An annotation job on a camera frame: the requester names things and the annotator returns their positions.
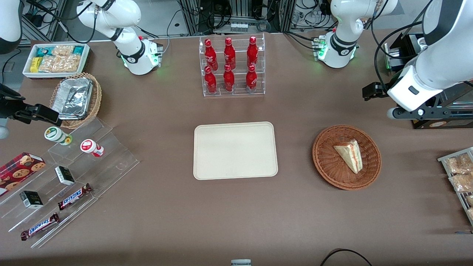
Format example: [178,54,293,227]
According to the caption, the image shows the brown wicker basket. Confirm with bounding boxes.
[312,125,382,191]

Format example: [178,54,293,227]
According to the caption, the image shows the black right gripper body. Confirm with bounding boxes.
[0,84,28,119]

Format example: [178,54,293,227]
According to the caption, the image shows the clear bag of crackers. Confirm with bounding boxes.
[52,45,74,57]

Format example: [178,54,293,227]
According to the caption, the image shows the aluminium frame rack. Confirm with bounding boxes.
[177,0,296,35]

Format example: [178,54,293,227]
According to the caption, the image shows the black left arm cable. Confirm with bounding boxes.
[371,0,433,87]

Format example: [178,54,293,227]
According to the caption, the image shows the large clear cracker bag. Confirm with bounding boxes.
[39,55,81,73]

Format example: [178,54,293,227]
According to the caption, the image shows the red cola bottle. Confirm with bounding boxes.
[246,65,258,91]
[204,39,218,71]
[223,64,235,92]
[224,37,236,70]
[204,66,217,94]
[247,36,259,68]

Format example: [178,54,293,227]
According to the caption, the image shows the grey wire rack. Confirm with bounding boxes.
[438,147,473,226]

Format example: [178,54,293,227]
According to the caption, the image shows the black floor cable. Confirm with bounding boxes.
[320,249,374,266]

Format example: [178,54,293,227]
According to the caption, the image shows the clear acrylic bottle rack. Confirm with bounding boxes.
[199,33,266,97]

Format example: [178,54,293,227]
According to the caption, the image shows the stacked foil trays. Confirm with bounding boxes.
[52,78,93,120]

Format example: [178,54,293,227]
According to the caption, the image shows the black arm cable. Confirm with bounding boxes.
[26,0,97,44]
[371,0,433,87]

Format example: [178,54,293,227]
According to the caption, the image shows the green cap yogurt bottle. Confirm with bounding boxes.
[44,126,73,146]

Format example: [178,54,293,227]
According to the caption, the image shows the cream plastic tray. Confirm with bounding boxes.
[193,122,278,181]

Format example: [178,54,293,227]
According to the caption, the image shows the red cookie box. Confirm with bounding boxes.
[0,152,46,196]

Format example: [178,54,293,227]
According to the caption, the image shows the triangle sandwich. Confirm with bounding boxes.
[333,139,363,174]

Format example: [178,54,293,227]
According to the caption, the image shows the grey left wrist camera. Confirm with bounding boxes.
[387,100,453,121]

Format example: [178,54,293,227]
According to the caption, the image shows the light wicker basket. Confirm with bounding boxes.
[50,72,102,129]

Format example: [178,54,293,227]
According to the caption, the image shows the white snack box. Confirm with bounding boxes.
[22,42,91,80]

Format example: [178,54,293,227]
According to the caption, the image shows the red cap yogurt bottle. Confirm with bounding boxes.
[80,139,105,157]

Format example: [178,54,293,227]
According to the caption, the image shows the black food warmer machine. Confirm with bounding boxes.
[384,33,473,130]

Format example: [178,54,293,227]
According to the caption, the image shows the snickers bar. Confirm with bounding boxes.
[58,183,93,211]
[20,213,60,241]

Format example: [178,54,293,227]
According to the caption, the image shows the clear acrylic step display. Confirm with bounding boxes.
[0,116,140,249]

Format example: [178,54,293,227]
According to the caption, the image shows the small black box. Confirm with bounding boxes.
[20,191,44,209]
[55,166,75,186]

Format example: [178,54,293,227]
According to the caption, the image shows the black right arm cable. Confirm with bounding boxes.
[26,0,97,44]

